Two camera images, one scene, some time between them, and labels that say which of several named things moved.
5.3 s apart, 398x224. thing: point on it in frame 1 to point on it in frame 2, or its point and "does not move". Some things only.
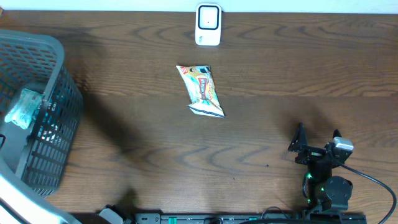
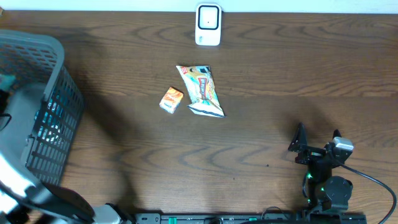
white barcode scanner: x=208 y=24 does not move
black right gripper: x=311 y=153 does not move
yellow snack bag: x=202 y=90 does not move
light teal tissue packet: x=22 y=112 to x=6 y=81
